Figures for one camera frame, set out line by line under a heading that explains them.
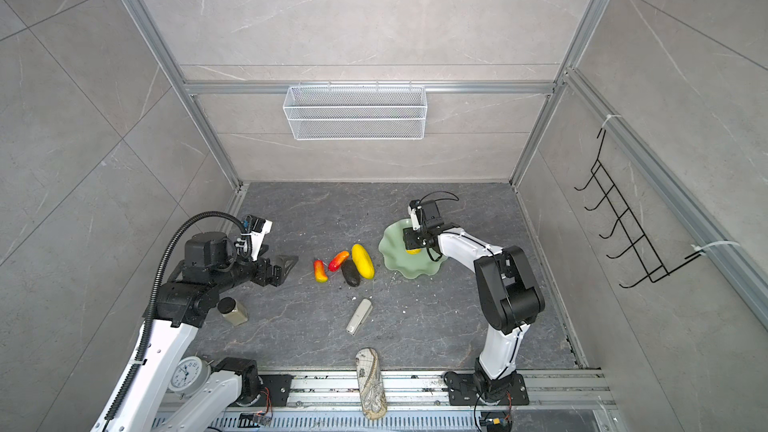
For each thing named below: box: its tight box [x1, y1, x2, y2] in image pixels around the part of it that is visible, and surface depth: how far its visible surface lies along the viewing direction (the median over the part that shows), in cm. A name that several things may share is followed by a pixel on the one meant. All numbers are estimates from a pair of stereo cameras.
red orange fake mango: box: [328, 250, 350, 272], surface depth 97 cm
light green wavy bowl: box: [378, 218, 448, 279], surface depth 99 cm
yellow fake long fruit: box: [351, 243, 375, 279], surface depth 95 cm
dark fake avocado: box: [341, 259, 361, 287], surface depth 93 cm
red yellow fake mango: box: [314, 259, 329, 283], surface depth 94 cm
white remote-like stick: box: [346, 298, 373, 336], surface depth 84 cm
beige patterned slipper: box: [355, 347, 387, 420], surface depth 73 cm
